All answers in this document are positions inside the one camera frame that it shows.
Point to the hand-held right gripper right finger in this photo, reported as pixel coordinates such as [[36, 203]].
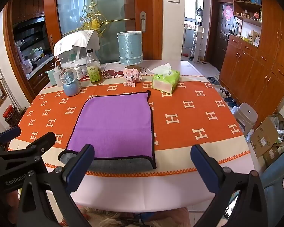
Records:
[[204, 167]]

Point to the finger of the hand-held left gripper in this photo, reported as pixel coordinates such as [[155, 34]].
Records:
[[11, 133], [39, 144]]

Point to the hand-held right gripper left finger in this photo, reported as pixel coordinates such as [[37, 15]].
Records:
[[80, 166]]

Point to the purple towel with black edge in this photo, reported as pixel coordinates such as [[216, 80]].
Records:
[[113, 123]]

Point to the orange patterned tablecloth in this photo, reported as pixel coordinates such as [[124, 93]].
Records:
[[194, 113]]

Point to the beige fluffy fabric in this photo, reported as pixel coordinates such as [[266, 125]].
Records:
[[104, 220]]

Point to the grey plastic stool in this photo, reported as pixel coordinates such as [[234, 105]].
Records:
[[247, 117]]

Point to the blue snow globe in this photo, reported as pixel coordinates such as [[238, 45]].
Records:
[[71, 85]]

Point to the teal plastic bottle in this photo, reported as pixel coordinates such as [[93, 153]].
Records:
[[51, 76]]

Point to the open cardboard box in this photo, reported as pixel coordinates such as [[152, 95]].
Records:
[[265, 134]]

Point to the white squeeze bottle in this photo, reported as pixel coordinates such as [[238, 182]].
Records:
[[58, 76]]

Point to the blue chair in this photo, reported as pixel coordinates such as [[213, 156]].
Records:
[[274, 182]]

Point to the shoes on floor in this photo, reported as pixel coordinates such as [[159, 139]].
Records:
[[227, 97]]

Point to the small white pill bottle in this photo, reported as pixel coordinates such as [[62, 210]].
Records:
[[78, 72]]

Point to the pair of blue slippers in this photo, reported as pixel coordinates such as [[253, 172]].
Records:
[[213, 80]]

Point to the white plastic rack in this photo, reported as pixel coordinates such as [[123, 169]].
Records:
[[69, 60]]

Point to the glass bottle with green label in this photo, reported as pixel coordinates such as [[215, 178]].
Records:
[[94, 73]]

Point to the dark wooden kitchen cabinet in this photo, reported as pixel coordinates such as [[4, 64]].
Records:
[[30, 42]]

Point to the green tissue pack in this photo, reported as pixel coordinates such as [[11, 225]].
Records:
[[166, 80]]

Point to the pink block figure toy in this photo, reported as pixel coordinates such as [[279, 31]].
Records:
[[132, 75]]

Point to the white cloth covered appliance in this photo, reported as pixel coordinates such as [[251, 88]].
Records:
[[75, 40]]

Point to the large wooden cabinet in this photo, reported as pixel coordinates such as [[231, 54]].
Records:
[[260, 71]]

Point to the white narrow shelf rack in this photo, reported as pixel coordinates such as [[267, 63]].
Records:
[[197, 45]]

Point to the dark entry door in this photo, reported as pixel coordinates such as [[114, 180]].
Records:
[[223, 42]]

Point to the light blue cylindrical container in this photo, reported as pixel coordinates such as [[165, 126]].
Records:
[[130, 48]]

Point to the gold door ornament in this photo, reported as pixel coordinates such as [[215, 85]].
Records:
[[93, 20]]

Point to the wooden glass sliding door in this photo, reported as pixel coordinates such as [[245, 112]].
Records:
[[113, 4]]

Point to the window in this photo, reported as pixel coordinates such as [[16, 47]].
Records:
[[190, 4]]

